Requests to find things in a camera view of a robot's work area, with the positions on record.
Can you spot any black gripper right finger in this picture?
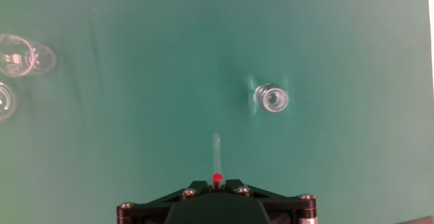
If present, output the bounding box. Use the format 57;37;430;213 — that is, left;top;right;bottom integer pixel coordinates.
220;179;319;224

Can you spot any small glass beaker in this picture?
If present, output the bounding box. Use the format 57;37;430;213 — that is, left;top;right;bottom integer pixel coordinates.
0;33;57;79

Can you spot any glass dropper with red bulb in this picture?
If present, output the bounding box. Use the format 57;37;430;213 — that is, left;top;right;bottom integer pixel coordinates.
211;132;224;191

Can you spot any green table mat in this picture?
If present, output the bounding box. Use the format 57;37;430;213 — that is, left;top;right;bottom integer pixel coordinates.
0;0;433;224

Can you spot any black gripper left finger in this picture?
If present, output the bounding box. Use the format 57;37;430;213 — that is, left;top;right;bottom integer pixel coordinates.
117;180;215;224

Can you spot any large glass beaker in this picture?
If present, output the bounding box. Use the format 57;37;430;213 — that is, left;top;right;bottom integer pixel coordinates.
0;81;18;122

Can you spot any small clear glass bottle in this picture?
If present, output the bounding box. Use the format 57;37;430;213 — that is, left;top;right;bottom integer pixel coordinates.
252;83;290;113

